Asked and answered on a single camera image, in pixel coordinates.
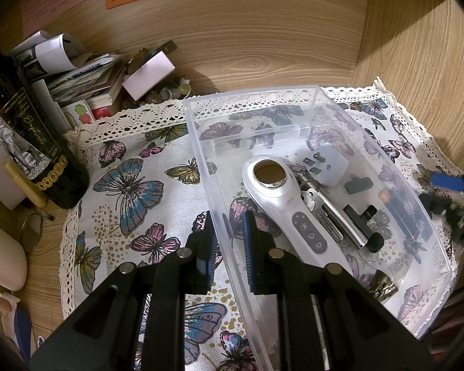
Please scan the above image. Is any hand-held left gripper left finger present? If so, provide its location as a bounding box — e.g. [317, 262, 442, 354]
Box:
[31, 211, 223, 371]

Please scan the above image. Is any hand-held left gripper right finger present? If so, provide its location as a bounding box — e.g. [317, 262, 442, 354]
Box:
[243, 211, 437, 371]

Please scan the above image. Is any white handheld beauty device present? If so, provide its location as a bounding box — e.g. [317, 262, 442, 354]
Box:
[242, 155, 355, 276]

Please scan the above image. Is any brown and black tube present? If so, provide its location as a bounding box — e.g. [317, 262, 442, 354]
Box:
[378, 187, 434, 241]

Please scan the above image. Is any small black block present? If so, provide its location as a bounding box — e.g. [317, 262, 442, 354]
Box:
[346, 176, 372, 195]

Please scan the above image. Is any silver metal cylinder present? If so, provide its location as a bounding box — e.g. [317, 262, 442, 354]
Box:
[294, 168, 369, 249]

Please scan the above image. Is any black T-shaped piece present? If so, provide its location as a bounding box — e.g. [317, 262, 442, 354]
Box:
[342, 205, 386, 254]

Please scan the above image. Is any clear plastic box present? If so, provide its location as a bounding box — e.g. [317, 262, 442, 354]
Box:
[183, 85, 455, 371]

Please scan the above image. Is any white plug adapter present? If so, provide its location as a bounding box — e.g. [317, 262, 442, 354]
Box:
[303, 142, 350, 186]

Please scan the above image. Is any butterfly print lace cloth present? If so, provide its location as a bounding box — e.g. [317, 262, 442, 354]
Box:
[60, 76, 464, 371]

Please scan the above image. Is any pile of coins and caps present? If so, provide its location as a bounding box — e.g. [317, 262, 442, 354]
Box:
[126, 41, 194, 106]

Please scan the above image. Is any white folded card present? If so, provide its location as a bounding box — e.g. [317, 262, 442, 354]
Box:
[121, 52, 176, 101]

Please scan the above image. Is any small round mirror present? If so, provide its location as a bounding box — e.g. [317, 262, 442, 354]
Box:
[20, 209, 55, 254]

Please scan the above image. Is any fruit print box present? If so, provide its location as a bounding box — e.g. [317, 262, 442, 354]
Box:
[61, 98, 121, 135]

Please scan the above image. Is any yellow tube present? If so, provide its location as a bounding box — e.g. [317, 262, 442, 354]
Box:
[4, 161, 49, 210]

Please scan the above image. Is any dark wine bottle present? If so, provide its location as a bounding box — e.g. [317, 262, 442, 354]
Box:
[0, 44, 91, 210]

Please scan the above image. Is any beige rounded plastic object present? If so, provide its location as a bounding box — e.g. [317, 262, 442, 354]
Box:
[0, 212, 28, 291]

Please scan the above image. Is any stack of papers and booklets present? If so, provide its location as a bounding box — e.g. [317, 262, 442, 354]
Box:
[11, 31, 125, 109]

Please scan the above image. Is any white handwritten note paper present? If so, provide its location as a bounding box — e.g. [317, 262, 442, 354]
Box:
[0, 124, 24, 210]

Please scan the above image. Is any pink sticky note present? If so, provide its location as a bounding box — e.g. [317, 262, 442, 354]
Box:
[21, 0, 88, 40]

